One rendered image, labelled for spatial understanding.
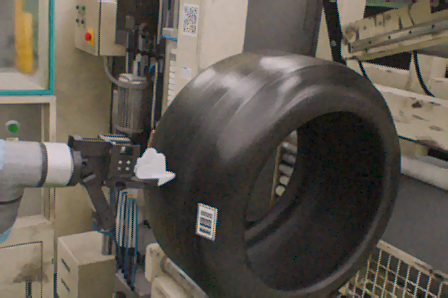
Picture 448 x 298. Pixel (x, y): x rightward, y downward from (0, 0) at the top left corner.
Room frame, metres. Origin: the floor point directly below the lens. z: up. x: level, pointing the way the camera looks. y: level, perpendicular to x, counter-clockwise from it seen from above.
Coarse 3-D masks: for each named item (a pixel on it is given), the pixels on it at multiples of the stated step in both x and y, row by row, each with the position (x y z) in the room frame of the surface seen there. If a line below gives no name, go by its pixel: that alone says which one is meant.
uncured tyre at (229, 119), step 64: (256, 64) 1.09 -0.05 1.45; (320, 64) 1.07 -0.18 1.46; (192, 128) 1.00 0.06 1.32; (256, 128) 0.94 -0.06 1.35; (320, 128) 1.39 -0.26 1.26; (384, 128) 1.13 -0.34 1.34; (192, 192) 0.92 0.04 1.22; (320, 192) 1.38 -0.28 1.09; (384, 192) 1.16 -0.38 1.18; (192, 256) 0.93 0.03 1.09; (256, 256) 1.28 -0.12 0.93; (320, 256) 1.24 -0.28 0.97
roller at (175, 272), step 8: (168, 264) 1.22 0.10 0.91; (168, 272) 1.22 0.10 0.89; (176, 272) 1.19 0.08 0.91; (184, 280) 1.15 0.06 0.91; (192, 280) 1.14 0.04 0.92; (184, 288) 1.15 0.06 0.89; (192, 288) 1.12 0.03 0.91; (200, 288) 1.11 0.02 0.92; (192, 296) 1.13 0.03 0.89; (200, 296) 1.09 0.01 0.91; (208, 296) 1.08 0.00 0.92
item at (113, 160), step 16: (80, 144) 0.86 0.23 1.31; (96, 144) 0.87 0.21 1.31; (112, 144) 0.87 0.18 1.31; (128, 144) 0.92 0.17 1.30; (80, 160) 0.84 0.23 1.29; (96, 160) 0.88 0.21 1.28; (112, 160) 0.87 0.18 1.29; (128, 160) 0.90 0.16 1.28; (112, 176) 0.88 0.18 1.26; (128, 176) 0.89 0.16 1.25
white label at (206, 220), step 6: (198, 204) 0.91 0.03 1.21; (198, 210) 0.91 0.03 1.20; (204, 210) 0.90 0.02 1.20; (210, 210) 0.89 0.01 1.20; (216, 210) 0.89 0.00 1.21; (198, 216) 0.91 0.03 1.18; (204, 216) 0.90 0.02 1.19; (210, 216) 0.89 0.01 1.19; (216, 216) 0.89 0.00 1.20; (198, 222) 0.91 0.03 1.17; (204, 222) 0.90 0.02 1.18; (210, 222) 0.89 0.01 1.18; (198, 228) 0.91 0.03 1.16; (204, 228) 0.90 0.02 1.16; (210, 228) 0.89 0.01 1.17; (198, 234) 0.91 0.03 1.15; (204, 234) 0.90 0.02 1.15; (210, 234) 0.89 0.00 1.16
